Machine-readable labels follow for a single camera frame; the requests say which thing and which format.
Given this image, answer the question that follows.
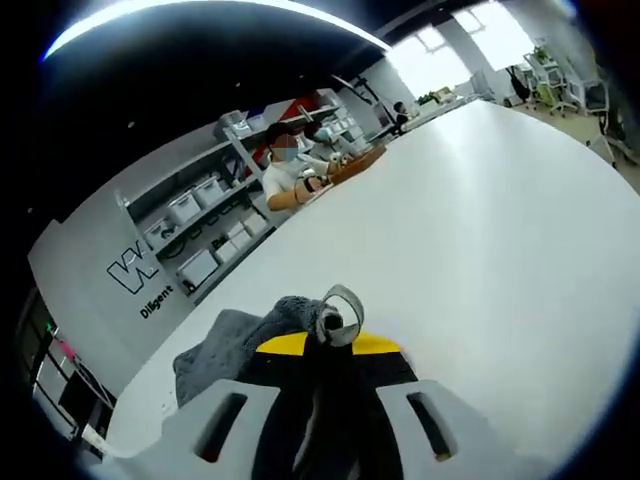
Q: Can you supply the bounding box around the grey towel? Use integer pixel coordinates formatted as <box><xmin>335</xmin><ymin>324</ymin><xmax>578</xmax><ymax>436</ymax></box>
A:
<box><xmin>173</xmin><ymin>283</ymin><xmax>406</xmax><ymax>480</ymax></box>

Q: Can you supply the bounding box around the group of white storage boxes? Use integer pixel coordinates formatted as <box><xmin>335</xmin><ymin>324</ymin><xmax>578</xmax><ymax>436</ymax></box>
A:
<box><xmin>144</xmin><ymin>102</ymin><xmax>366</xmax><ymax>291</ymax></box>

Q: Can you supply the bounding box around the grey metal shelf rack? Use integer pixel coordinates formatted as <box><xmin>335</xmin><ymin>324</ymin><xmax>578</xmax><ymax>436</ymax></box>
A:
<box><xmin>117</xmin><ymin>87</ymin><xmax>371</xmax><ymax>301</ymax></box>

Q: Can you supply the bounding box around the wooden tray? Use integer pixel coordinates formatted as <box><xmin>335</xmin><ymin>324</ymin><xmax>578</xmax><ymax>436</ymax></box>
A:
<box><xmin>329</xmin><ymin>144</ymin><xmax>389</xmax><ymax>184</ymax></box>

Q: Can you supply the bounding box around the white office chair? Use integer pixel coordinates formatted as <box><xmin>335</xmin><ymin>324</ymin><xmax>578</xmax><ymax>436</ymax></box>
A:
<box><xmin>582</xmin><ymin>79</ymin><xmax>609</xmax><ymax>116</ymax></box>
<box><xmin>544</xmin><ymin>64</ymin><xmax>576</xmax><ymax>114</ymax></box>

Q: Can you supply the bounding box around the white ceiling light strip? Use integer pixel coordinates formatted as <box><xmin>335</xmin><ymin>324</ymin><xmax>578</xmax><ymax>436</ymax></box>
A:
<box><xmin>42</xmin><ymin>0</ymin><xmax>396</xmax><ymax>64</ymax></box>

